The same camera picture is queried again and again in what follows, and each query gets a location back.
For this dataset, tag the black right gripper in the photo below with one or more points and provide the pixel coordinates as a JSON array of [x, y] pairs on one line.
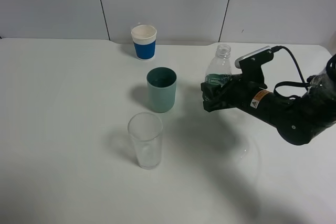
[[238, 93]]

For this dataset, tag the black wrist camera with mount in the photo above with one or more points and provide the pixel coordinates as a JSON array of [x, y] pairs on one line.
[[250, 64]]

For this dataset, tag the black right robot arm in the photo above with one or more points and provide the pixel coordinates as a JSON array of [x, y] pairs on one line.
[[297, 119]]

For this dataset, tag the clear green-label water bottle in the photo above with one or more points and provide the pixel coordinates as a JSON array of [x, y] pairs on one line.
[[219, 71]]

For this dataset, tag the clear drinking glass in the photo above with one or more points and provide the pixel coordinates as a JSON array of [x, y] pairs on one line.
[[145, 129]]

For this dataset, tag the white blue-sleeve paper cup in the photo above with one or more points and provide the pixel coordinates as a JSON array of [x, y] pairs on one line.
[[144, 40]]

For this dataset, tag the teal plastic cup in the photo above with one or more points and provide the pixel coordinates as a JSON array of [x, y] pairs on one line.
[[161, 89]]

